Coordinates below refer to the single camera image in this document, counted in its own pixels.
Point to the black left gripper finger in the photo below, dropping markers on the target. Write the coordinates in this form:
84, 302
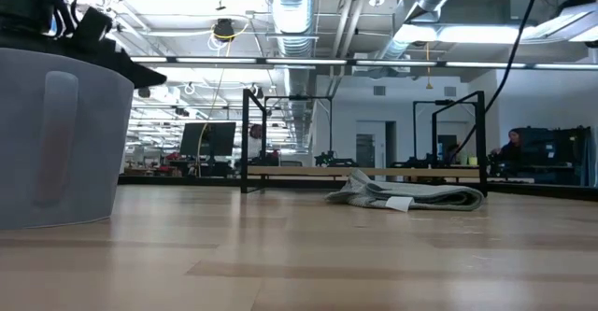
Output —
135, 70
95, 28

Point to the white mug with purple interior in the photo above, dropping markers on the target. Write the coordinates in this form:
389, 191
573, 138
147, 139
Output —
93, 161

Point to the other station robot arm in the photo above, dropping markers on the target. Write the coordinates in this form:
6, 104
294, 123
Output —
334, 160
416, 163

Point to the black metal shelf wooden board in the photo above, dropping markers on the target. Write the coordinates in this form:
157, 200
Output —
303, 171

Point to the black round ceiling device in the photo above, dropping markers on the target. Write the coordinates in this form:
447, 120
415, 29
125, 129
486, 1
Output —
224, 30

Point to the black office monitor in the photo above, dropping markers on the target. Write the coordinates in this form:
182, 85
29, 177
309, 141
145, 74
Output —
210, 138

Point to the person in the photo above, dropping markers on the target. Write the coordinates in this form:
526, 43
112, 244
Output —
512, 150
255, 143

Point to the long linear ceiling light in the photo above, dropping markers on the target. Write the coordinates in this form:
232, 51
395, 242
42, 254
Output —
303, 61

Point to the grey door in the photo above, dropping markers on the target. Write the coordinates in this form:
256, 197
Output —
379, 143

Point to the folded grey towel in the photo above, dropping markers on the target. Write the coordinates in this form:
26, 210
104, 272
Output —
420, 196

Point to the rectangular ceiling light panel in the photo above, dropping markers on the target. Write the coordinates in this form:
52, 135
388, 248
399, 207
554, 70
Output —
467, 34

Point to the black equipment rack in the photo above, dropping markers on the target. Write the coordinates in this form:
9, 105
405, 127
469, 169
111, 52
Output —
551, 152

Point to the black aluminium table frame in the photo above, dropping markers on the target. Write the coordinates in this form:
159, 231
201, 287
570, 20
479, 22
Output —
187, 180

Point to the wall air vent grille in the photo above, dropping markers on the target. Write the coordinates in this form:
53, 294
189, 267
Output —
450, 91
379, 90

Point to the black metal rig frame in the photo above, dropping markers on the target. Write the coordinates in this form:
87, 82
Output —
414, 133

